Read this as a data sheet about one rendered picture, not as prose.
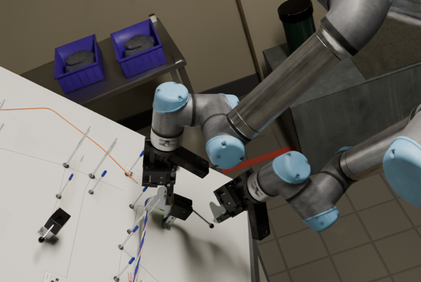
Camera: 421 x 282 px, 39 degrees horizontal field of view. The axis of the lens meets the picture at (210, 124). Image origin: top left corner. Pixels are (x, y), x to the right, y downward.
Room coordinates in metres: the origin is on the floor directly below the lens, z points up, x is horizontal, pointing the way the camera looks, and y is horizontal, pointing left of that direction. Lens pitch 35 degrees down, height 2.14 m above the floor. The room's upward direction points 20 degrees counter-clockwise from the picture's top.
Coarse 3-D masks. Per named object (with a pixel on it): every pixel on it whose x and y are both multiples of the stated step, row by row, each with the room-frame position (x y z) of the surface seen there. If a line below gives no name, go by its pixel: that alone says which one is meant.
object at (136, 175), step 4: (128, 168) 1.34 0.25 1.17; (124, 172) 1.32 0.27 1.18; (132, 172) 1.33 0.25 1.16; (136, 172) 1.33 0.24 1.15; (140, 172) 1.34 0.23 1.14; (124, 176) 1.30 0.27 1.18; (132, 176) 1.31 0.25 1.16; (136, 176) 1.32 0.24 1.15; (140, 176) 1.32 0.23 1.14; (132, 180) 1.30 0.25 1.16; (136, 180) 1.30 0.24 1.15
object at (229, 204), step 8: (240, 176) 1.10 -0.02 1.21; (248, 176) 1.12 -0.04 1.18; (224, 184) 1.12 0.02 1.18; (232, 184) 1.13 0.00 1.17; (240, 184) 1.10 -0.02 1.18; (216, 192) 1.13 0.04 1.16; (224, 192) 1.11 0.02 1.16; (232, 192) 1.11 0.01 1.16; (240, 192) 1.10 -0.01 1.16; (248, 192) 1.06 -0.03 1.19; (224, 200) 1.12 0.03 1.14; (232, 200) 1.09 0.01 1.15; (240, 200) 1.09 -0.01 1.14; (256, 200) 1.05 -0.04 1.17; (232, 208) 1.09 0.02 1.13; (240, 208) 1.08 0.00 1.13; (232, 216) 1.08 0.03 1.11
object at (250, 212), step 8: (248, 200) 1.07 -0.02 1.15; (248, 208) 1.07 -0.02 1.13; (256, 208) 1.06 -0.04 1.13; (264, 208) 1.07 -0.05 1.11; (256, 216) 1.05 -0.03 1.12; (264, 216) 1.06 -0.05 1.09; (256, 224) 1.04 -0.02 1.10; (264, 224) 1.05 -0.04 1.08; (256, 232) 1.04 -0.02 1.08; (264, 232) 1.04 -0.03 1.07
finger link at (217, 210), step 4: (212, 204) 1.16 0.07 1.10; (216, 204) 1.15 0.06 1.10; (212, 208) 1.15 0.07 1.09; (216, 208) 1.14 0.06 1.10; (220, 208) 1.13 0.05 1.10; (224, 208) 1.12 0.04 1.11; (212, 212) 1.15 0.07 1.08; (216, 212) 1.14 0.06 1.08; (220, 212) 1.13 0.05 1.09; (224, 212) 1.12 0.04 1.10; (216, 216) 1.14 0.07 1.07; (216, 220) 1.13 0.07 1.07
